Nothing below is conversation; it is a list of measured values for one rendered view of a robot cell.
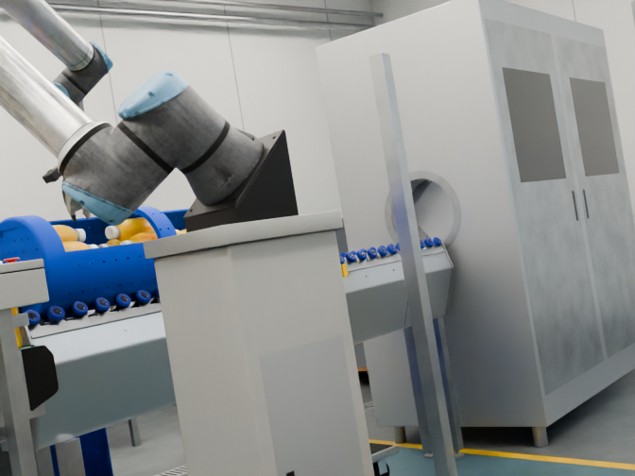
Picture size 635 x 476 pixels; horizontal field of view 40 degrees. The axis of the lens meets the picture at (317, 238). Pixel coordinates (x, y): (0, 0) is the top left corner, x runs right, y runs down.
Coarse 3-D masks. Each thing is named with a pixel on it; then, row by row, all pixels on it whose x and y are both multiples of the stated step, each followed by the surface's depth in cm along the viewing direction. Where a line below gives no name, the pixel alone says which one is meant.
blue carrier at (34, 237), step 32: (0, 224) 233; (32, 224) 226; (64, 224) 253; (96, 224) 264; (160, 224) 257; (0, 256) 234; (32, 256) 225; (64, 256) 227; (96, 256) 235; (128, 256) 243; (64, 288) 227; (96, 288) 236; (128, 288) 246
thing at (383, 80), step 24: (384, 72) 322; (384, 96) 323; (384, 120) 324; (384, 144) 325; (408, 192) 324; (408, 216) 322; (408, 240) 322; (408, 264) 323; (408, 288) 324; (432, 336) 324; (432, 360) 322; (432, 384) 322; (432, 408) 322; (432, 432) 323
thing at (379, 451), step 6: (372, 444) 370; (378, 444) 368; (384, 444) 367; (372, 450) 359; (378, 450) 357; (384, 450) 358; (390, 450) 360; (396, 450) 362; (372, 456) 353; (378, 456) 355; (384, 456) 357; (372, 462) 353; (378, 462) 360; (384, 462) 362; (378, 468) 360; (384, 468) 362; (378, 474) 360; (384, 474) 362
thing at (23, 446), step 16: (0, 320) 191; (0, 336) 191; (0, 352) 191; (16, 352) 193; (0, 368) 192; (16, 368) 193; (0, 384) 192; (16, 384) 192; (16, 400) 192; (16, 416) 191; (16, 432) 191; (16, 448) 191; (32, 448) 193; (16, 464) 191; (32, 464) 193
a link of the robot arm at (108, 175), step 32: (0, 64) 180; (0, 96) 181; (32, 96) 180; (64, 96) 183; (32, 128) 181; (64, 128) 179; (96, 128) 179; (64, 160) 178; (96, 160) 177; (128, 160) 177; (96, 192) 177; (128, 192) 179
